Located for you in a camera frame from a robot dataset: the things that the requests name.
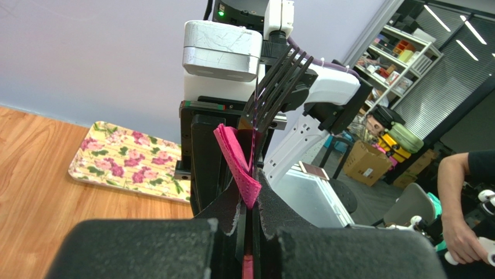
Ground pink paper napkin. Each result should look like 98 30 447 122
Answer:
214 124 261 278

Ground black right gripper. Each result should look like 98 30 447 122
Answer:
178 69 289 216

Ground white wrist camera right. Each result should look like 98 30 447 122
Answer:
182 0 295 82

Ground operator hand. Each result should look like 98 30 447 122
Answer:
441 213 487 264

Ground floral tray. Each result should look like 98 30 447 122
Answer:
68 121 190 203

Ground metal storage shelf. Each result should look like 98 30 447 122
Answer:
354 25 443 114

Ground cardboard box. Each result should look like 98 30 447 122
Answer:
343 140 392 187

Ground clear plastic bin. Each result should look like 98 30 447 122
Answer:
272 168 357 228

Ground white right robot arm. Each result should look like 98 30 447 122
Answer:
175 1 371 214

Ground green and yellow suitcases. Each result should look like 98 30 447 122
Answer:
369 105 424 163

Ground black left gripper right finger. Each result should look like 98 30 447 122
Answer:
254 171 446 278

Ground operator forearm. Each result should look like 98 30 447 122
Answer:
437 153 470 220

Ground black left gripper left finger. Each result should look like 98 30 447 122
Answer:
46 182 241 278

